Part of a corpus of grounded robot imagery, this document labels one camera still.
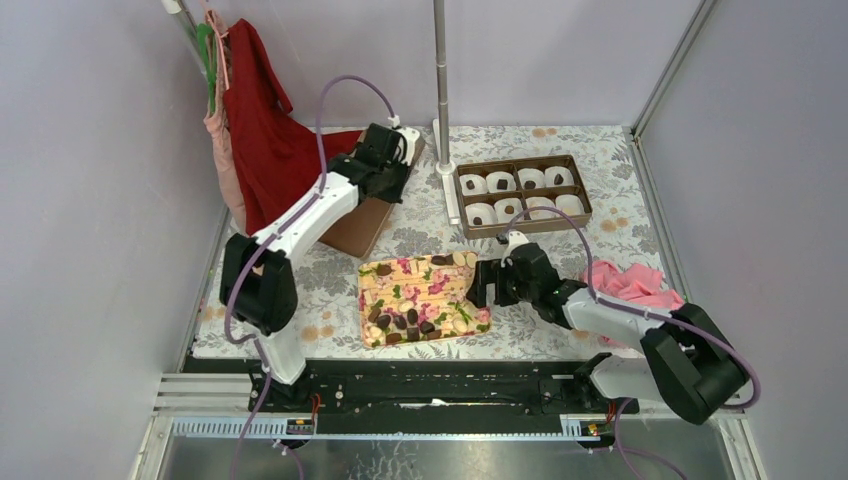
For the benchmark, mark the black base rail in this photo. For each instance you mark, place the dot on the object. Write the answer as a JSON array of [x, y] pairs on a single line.
[[530, 388]]

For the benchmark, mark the brown leaf chocolate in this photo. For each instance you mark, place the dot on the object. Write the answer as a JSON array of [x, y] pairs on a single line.
[[383, 270]]

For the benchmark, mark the red garment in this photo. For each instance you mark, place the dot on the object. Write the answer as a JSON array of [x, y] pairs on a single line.
[[275, 157]]

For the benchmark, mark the pink garment on hanger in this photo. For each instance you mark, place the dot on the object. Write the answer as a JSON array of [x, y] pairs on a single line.
[[217, 126]]

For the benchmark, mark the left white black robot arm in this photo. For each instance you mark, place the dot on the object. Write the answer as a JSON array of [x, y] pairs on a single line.
[[257, 279]]

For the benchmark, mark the gold box lid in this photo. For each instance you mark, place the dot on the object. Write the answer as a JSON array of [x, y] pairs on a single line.
[[357, 232]]

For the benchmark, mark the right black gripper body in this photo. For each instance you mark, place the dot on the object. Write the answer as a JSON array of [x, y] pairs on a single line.
[[508, 289]]

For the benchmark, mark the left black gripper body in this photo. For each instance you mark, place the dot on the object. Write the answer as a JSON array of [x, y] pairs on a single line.
[[393, 175]]

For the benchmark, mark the pink cloth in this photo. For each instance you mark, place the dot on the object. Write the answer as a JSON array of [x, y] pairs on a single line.
[[638, 284]]

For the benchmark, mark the white pole base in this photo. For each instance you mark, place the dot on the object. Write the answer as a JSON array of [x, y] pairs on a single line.
[[446, 168]]

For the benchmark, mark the green hanger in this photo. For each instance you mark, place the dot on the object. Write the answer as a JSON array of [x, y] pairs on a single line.
[[207, 45]]

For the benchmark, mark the gold chocolate box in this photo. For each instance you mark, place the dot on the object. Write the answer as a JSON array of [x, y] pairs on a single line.
[[524, 223]]

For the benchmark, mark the floral yellow tray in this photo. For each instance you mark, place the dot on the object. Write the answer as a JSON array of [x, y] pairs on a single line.
[[422, 300]]

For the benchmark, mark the metal pole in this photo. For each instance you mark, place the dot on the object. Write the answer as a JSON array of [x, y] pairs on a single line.
[[441, 60]]

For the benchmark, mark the white paper cup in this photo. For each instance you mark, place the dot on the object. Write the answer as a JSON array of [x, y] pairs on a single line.
[[542, 208], [493, 178], [480, 215], [570, 204], [552, 171], [480, 182], [499, 205], [531, 179]]

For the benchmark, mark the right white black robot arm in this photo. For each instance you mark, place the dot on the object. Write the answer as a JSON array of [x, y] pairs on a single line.
[[683, 360]]

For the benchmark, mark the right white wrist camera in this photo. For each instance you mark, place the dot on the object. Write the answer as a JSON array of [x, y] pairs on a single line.
[[515, 239]]

